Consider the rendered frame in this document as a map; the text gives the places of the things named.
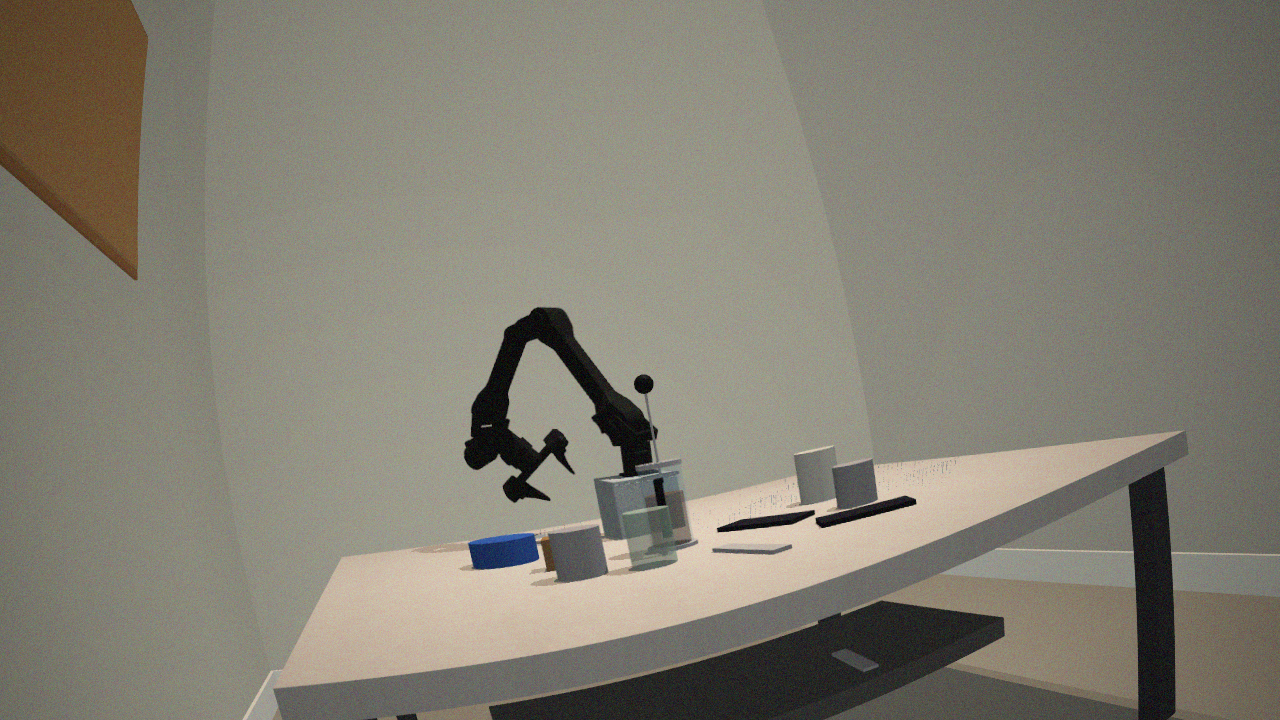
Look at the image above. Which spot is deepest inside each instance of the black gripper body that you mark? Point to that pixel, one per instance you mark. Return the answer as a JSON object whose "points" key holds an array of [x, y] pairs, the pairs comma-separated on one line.
{"points": [[526, 459]]}

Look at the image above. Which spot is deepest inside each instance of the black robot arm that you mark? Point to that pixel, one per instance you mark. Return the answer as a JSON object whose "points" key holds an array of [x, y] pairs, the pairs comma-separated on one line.
{"points": [[616, 415]]}

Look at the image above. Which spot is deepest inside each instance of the dark grey flat rectangular mat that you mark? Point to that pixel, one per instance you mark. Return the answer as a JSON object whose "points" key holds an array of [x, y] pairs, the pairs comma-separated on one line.
{"points": [[767, 521], [865, 511]]}

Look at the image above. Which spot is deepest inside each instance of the grey flat bar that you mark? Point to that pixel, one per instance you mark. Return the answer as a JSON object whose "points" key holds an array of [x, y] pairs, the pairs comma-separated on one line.
{"points": [[855, 660], [771, 549]]}

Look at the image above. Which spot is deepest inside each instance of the brown cube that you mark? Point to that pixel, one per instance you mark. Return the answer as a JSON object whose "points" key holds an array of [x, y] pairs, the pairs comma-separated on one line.
{"points": [[546, 547]]}

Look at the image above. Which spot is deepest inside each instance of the blue short cylinder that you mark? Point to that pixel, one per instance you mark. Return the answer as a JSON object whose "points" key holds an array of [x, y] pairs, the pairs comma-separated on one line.
{"points": [[504, 551]]}

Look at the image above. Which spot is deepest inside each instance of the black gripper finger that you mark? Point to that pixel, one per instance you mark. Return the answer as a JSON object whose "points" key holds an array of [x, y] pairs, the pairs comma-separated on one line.
{"points": [[531, 492], [561, 458]]}

